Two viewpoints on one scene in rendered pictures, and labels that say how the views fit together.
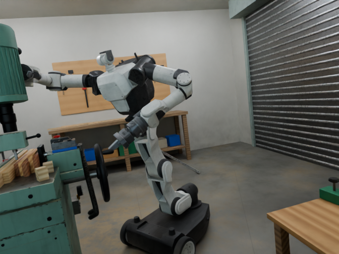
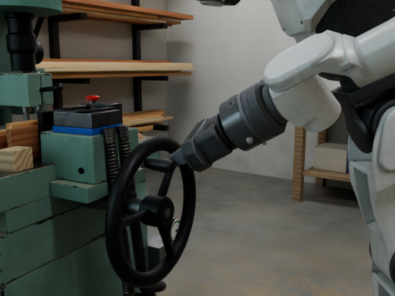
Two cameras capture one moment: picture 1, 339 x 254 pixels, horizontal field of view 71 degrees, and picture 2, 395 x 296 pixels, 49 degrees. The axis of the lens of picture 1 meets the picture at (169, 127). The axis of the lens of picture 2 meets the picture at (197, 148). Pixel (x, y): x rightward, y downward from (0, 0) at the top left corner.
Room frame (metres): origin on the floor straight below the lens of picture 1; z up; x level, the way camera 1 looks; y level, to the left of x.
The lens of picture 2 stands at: (0.66, -0.29, 1.08)
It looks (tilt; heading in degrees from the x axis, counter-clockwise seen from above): 11 degrees down; 49
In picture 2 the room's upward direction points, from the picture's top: straight up
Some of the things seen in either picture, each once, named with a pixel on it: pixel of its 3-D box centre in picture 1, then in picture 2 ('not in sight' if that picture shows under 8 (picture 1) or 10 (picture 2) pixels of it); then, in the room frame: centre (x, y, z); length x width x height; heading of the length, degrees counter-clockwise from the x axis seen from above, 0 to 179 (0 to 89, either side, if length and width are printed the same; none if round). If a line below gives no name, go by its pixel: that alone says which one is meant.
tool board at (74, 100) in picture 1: (115, 82); not in sight; (4.36, 0.87, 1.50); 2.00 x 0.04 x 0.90; 103
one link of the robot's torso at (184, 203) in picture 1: (174, 202); not in sight; (1.83, 0.03, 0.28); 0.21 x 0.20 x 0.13; 140
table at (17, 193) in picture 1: (47, 172); (62, 168); (1.04, 0.58, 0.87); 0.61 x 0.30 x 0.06; 20
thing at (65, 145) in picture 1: (63, 143); (92, 115); (1.08, 0.50, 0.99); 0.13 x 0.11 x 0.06; 20
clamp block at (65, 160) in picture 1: (65, 158); (91, 151); (1.07, 0.50, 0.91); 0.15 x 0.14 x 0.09; 20
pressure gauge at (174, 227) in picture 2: (79, 192); (170, 232); (1.33, 0.57, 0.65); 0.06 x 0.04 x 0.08; 20
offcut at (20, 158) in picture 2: (48, 167); (16, 158); (0.92, 0.50, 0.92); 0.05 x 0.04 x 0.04; 27
